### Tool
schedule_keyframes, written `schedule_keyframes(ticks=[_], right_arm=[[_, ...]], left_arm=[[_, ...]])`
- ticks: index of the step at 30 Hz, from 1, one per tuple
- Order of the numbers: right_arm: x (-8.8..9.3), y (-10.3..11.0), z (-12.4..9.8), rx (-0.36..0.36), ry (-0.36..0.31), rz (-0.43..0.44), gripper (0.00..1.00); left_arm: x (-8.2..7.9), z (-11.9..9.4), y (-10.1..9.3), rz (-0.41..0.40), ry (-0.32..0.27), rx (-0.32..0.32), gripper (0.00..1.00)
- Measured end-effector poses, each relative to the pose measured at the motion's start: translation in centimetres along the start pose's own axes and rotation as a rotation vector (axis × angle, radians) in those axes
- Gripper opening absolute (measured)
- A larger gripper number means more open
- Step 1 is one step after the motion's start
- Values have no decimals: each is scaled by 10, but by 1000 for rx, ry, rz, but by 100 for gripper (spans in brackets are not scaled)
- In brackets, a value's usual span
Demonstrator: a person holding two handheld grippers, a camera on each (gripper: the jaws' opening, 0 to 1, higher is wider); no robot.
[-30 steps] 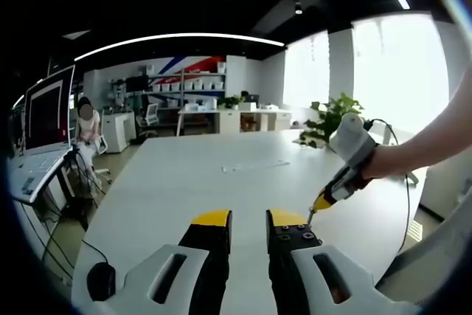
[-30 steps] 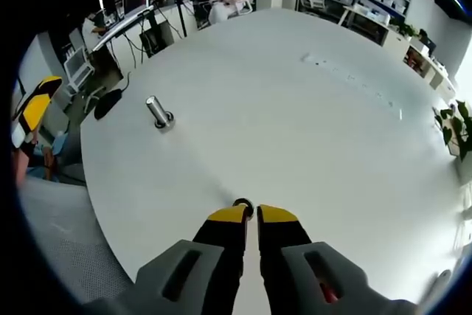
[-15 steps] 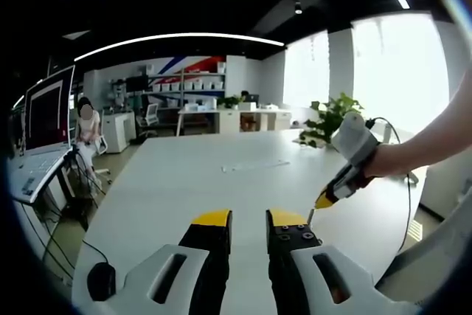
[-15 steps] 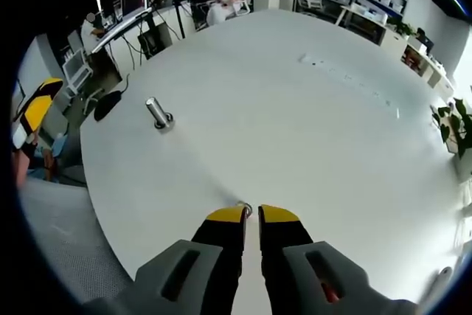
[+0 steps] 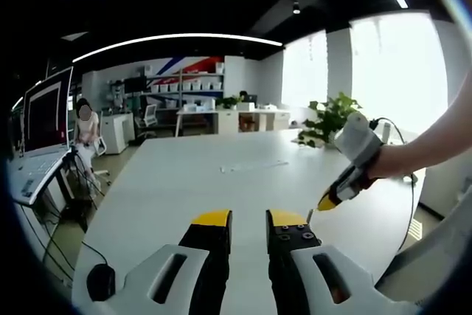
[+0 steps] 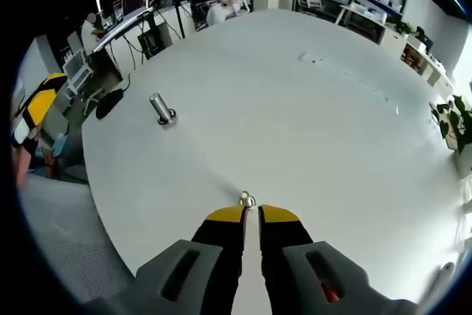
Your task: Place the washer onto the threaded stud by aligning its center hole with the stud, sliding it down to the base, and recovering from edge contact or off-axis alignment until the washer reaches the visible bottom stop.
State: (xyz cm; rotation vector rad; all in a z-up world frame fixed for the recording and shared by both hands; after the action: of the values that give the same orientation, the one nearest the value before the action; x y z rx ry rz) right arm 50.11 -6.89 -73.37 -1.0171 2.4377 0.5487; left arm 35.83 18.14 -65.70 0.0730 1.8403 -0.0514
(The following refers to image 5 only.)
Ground grey mesh office chair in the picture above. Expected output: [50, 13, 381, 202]
[375, 185, 472, 307]

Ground white drawer cabinet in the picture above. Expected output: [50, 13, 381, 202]
[100, 112, 134, 155]

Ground green potted plant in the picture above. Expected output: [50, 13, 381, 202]
[297, 91, 365, 149]

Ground white laptop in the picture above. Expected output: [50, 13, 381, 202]
[9, 66, 75, 206]

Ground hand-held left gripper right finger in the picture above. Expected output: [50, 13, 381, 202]
[265, 209, 409, 315]

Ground long curved ceiling light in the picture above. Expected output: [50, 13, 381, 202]
[72, 33, 284, 64]

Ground person's right hand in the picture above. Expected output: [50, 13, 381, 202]
[367, 144, 403, 190]

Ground white office desk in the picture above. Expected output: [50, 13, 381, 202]
[175, 103, 291, 137]

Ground black mouse cable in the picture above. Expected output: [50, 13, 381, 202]
[80, 240, 110, 266]

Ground black computer mouse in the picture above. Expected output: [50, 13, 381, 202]
[86, 263, 117, 303]

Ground white storage shelf unit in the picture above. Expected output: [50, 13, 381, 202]
[142, 62, 226, 109]

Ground small green desk plant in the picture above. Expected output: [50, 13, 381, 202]
[216, 95, 243, 110]

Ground black laptop cables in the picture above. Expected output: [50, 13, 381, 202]
[18, 154, 108, 279]

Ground white swivel chair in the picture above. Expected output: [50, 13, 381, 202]
[134, 103, 159, 139]

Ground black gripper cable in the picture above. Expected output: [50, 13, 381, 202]
[368, 117, 418, 254]

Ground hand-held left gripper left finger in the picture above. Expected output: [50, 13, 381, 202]
[108, 209, 234, 315]

